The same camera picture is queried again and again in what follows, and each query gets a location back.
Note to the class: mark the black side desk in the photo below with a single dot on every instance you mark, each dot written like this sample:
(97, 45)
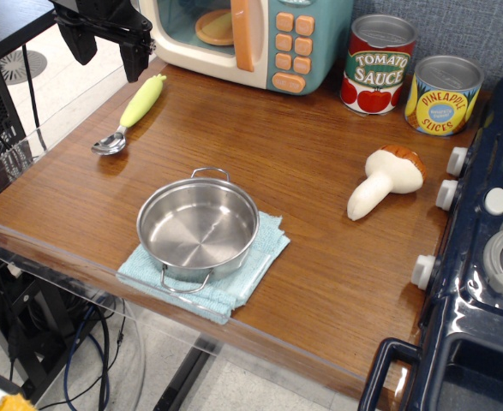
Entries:
(22, 21)

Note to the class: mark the white stove knob top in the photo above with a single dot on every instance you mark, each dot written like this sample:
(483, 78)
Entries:
(456, 161)

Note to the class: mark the white stove knob middle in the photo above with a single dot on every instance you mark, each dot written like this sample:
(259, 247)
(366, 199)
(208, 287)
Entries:
(446, 194)

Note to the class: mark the orange toy plate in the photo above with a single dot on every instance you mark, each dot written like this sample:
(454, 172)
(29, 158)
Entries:
(215, 28)

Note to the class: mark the light blue cloth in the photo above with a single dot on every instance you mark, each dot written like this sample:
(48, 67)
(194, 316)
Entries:
(218, 298)

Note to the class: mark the white stove knob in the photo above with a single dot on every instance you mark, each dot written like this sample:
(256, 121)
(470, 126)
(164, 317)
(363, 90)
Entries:
(422, 271)
(456, 161)
(446, 194)

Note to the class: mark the plush white brown mushroom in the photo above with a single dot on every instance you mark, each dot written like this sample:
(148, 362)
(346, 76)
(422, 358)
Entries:
(392, 169)

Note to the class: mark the tomato sauce can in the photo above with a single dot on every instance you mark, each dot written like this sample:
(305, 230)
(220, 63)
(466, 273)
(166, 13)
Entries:
(379, 54)

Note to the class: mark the dark blue toy stove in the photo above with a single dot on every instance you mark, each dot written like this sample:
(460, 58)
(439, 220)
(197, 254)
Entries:
(458, 362)

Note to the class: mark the spoon with green handle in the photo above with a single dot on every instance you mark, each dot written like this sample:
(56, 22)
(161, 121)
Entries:
(136, 109)

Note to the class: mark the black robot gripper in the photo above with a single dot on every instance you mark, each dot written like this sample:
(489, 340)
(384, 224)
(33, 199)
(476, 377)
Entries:
(81, 21)

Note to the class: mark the toy microwave teal cream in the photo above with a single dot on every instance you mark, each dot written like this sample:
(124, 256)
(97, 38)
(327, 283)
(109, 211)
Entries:
(283, 46)

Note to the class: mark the stainless steel pot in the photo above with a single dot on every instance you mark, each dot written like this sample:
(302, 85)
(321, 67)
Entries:
(198, 230)

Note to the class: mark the pineapple slices can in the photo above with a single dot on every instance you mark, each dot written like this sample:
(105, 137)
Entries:
(443, 94)

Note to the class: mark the white stove knob bottom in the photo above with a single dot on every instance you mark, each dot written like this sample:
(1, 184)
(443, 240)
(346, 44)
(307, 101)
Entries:
(422, 271)

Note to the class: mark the clear acrylic table guard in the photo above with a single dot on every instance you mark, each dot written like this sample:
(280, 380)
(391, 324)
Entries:
(73, 213)

